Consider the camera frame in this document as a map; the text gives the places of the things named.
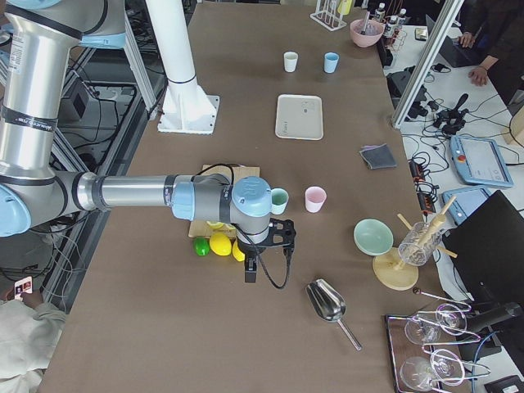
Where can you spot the yellow lemon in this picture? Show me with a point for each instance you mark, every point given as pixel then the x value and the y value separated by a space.
pixel 238 255
pixel 220 244

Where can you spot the wooden mug tree stand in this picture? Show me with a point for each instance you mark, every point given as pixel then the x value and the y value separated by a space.
pixel 391 271

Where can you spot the metal scoop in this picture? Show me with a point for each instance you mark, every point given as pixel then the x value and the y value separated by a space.
pixel 330 306

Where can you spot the clear glass on stand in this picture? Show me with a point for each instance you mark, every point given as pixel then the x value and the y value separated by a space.
pixel 417 246

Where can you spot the blue plastic cup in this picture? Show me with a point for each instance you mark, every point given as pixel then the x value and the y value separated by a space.
pixel 330 63

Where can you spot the blue teach pendant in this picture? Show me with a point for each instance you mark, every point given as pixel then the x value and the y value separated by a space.
pixel 478 161
pixel 467 200

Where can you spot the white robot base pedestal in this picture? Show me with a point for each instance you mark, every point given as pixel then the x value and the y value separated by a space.
pixel 186 107

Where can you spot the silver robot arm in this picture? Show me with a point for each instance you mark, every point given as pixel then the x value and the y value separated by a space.
pixel 33 192

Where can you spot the wooden cutting board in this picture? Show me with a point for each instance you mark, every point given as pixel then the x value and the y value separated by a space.
pixel 201 228

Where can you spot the pink bowl with ice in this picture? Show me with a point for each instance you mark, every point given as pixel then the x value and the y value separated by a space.
pixel 373 32

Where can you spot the pink plastic cup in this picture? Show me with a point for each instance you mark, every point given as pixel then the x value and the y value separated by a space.
pixel 315 197

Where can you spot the green plastic cup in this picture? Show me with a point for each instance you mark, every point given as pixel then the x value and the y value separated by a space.
pixel 280 198

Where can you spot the wine glass rack tray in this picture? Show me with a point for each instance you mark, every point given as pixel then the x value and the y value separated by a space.
pixel 424 349

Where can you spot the green lime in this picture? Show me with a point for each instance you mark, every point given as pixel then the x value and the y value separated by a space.
pixel 201 246

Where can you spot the metal muddler tool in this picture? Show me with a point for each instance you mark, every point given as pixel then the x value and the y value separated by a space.
pixel 364 25

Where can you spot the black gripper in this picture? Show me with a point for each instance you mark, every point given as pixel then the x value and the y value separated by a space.
pixel 249 250

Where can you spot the green bowl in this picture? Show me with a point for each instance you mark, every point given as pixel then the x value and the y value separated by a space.
pixel 373 237

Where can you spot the grey folded cloth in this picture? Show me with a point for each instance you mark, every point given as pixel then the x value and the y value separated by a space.
pixel 378 156

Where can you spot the cream plastic cup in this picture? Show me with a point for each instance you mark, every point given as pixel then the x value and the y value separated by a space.
pixel 290 60

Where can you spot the white wire rack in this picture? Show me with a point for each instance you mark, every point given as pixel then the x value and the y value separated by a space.
pixel 330 14

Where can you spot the cream rectangular tray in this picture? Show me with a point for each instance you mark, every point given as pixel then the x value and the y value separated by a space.
pixel 299 117

